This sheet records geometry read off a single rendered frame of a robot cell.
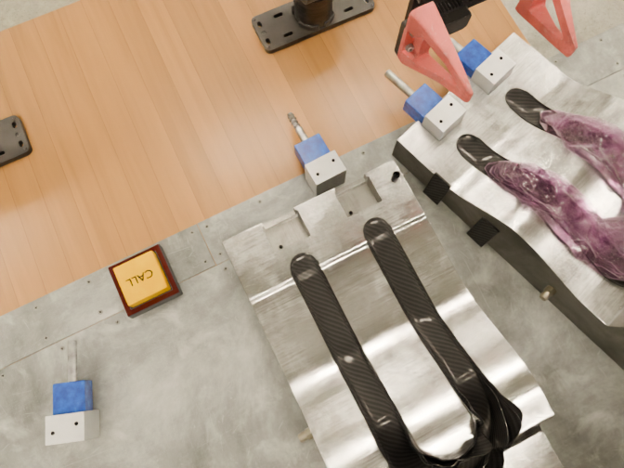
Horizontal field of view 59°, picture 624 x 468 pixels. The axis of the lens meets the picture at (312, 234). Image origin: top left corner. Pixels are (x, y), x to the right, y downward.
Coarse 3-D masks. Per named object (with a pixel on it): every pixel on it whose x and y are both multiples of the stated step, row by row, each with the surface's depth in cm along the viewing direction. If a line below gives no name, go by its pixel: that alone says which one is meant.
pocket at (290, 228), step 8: (280, 216) 76; (288, 216) 76; (296, 216) 77; (272, 224) 76; (280, 224) 77; (288, 224) 77; (296, 224) 77; (304, 224) 75; (272, 232) 77; (280, 232) 77; (288, 232) 77; (296, 232) 77; (304, 232) 77; (272, 240) 76; (280, 240) 76; (288, 240) 76; (296, 240) 76; (272, 248) 76; (280, 248) 77
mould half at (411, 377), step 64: (384, 192) 75; (256, 256) 73; (320, 256) 73; (384, 320) 71; (448, 320) 71; (320, 384) 69; (384, 384) 67; (448, 384) 65; (512, 384) 64; (320, 448) 64; (448, 448) 63; (512, 448) 70
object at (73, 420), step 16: (64, 384) 74; (80, 384) 74; (64, 400) 73; (80, 400) 73; (48, 416) 71; (64, 416) 71; (80, 416) 71; (96, 416) 75; (48, 432) 71; (64, 432) 71; (80, 432) 71; (96, 432) 74
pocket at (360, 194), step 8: (368, 176) 76; (352, 184) 77; (360, 184) 77; (368, 184) 78; (336, 192) 77; (344, 192) 78; (352, 192) 78; (360, 192) 78; (368, 192) 78; (376, 192) 76; (344, 200) 78; (352, 200) 78; (360, 200) 78; (368, 200) 78; (376, 200) 78; (344, 208) 77; (352, 208) 77; (360, 208) 77
